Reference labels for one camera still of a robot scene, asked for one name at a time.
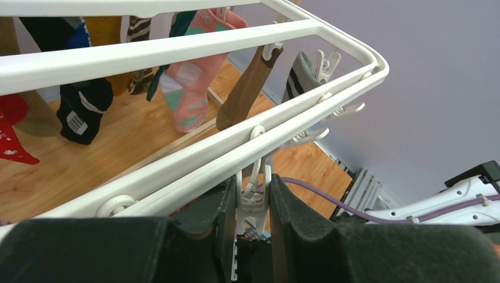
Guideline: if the black blue hanging sock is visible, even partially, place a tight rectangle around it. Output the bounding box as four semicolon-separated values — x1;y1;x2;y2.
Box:
20;17;113;145

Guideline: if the pink green hanging sock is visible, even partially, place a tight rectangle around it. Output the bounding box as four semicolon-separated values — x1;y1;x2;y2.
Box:
146;9;248;133

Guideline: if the tan hanging sock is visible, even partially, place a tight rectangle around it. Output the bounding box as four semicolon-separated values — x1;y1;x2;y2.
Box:
216;44;283;131

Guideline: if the grey black-striped hanging sock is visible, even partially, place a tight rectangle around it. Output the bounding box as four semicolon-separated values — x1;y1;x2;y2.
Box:
281;51;326;103

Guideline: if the red snowflake hanging sock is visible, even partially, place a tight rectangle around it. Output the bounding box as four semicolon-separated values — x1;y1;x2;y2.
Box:
1;94;40;165

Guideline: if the mustard yellow hanging sock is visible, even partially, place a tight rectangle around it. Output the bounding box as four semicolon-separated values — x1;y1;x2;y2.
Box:
84;16;131;96

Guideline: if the brown white striped hanging sock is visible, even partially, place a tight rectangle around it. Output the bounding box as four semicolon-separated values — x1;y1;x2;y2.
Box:
126;15;155;96

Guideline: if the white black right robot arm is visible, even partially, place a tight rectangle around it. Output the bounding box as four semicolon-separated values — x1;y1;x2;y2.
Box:
330;160;499;226

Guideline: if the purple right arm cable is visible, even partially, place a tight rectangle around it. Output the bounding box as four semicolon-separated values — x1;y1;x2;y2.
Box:
258;177;500;225

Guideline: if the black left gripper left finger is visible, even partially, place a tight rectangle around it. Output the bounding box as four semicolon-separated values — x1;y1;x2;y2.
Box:
1;178;236;282

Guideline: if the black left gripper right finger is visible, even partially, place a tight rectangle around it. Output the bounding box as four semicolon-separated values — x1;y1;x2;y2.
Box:
269;174;499;282

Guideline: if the white plastic sock hanger frame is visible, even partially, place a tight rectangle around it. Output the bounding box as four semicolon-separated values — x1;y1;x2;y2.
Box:
0;0;390;239

